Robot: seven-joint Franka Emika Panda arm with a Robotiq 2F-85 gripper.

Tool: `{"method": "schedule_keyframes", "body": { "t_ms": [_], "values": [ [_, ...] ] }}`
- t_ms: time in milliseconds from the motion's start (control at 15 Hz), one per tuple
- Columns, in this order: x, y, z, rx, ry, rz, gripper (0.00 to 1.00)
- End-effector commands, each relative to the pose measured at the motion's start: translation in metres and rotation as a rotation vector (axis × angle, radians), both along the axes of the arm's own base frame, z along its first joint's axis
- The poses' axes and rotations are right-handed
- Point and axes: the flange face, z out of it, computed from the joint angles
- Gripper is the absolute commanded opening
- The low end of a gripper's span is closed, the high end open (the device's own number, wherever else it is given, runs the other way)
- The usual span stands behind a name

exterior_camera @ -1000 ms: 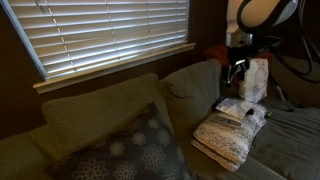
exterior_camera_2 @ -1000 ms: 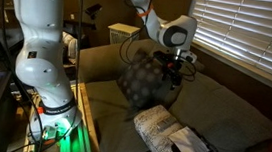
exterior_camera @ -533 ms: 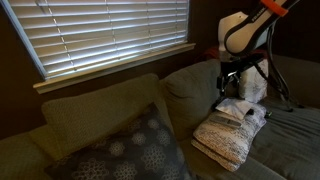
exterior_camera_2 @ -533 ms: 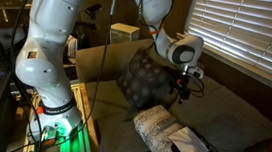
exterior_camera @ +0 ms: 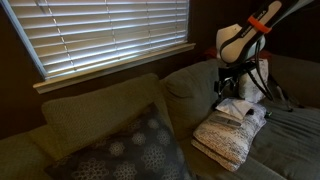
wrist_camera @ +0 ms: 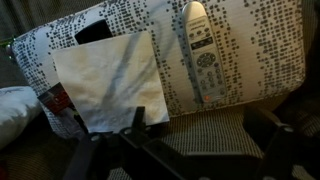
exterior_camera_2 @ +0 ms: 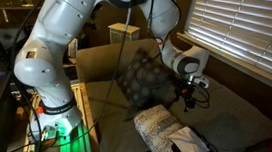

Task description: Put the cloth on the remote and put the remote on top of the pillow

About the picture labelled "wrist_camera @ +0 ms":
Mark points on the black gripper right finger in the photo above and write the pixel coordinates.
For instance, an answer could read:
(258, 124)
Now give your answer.
(276, 150)

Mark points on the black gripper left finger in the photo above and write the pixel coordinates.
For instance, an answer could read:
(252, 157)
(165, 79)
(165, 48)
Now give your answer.
(146, 156)

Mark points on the white cloth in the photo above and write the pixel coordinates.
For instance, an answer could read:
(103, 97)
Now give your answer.
(15, 113)
(113, 83)

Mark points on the white black-dotted pillow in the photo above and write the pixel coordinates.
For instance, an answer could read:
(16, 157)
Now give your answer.
(260, 56)

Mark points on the silver remote control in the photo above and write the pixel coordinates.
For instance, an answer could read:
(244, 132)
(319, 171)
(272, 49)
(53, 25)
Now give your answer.
(204, 56)

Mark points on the black remote control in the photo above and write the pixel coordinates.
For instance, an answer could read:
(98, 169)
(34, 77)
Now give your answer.
(93, 31)

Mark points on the dark red magazine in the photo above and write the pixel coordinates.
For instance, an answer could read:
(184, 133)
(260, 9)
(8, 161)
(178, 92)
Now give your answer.
(55, 98)

